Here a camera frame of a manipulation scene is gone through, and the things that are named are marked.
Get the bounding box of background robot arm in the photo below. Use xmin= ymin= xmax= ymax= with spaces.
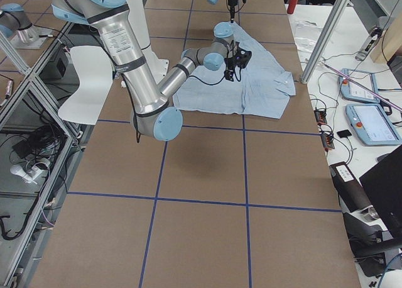
xmin=1 ymin=3 xmax=39 ymax=44

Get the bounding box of clear plastic bag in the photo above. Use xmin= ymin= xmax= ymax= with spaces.
xmin=291 ymin=21 xmax=322 ymax=64

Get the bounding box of far blue teach pendant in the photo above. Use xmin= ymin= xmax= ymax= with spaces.
xmin=337 ymin=67 xmax=388 ymax=103

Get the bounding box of aluminium frame post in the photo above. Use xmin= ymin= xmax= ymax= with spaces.
xmin=300 ymin=0 xmax=350 ymax=84

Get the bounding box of light blue button shirt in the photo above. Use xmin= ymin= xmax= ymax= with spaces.
xmin=173 ymin=22 xmax=296 ymax=119

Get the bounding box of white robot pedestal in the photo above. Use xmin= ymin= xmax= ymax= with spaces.
xmin=126 ymin=0 xmax=169 ymax=84

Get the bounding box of black monitor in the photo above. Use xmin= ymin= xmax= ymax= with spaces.
xmin=360 ymin=147 xmax=401 ymax=236

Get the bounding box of black label printer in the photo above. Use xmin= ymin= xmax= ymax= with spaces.
xmin=329 ymin=162 xmax=372 ymax=212

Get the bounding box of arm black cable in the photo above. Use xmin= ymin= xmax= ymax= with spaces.
xmin=189 ymin=61 xmax=243 ymax=86

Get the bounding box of blue teach pendant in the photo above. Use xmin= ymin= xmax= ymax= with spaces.
xmin=337 ymin=67 xmax=388 ymax=103
xmin=345 ymin=103 xmax=401 ymax=146

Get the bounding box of white plastic chair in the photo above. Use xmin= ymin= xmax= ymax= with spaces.
xmin=58 ymin=45 xmax=113 ymax=125

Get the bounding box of reacher grabber stick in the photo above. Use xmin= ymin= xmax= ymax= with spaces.
xmin=321 ymin=62 xmax=402 ymax=112

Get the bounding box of red circuit board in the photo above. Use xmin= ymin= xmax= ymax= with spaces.
xmin=314 ymin=109 xmax=327 ymax=125

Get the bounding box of white power strip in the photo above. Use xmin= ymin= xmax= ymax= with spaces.
xmin=10 ymin=165 xmax=42 ymax=184

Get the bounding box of near blue teach pendant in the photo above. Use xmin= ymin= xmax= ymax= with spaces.
xmin=345 ymin=103 xmax=401 ymax=146

